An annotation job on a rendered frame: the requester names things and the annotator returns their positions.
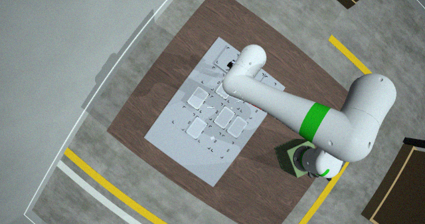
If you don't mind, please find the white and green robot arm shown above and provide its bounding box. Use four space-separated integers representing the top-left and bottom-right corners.
222 45 396 181

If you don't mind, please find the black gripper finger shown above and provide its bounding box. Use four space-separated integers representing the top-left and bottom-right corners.
227 60 235 70

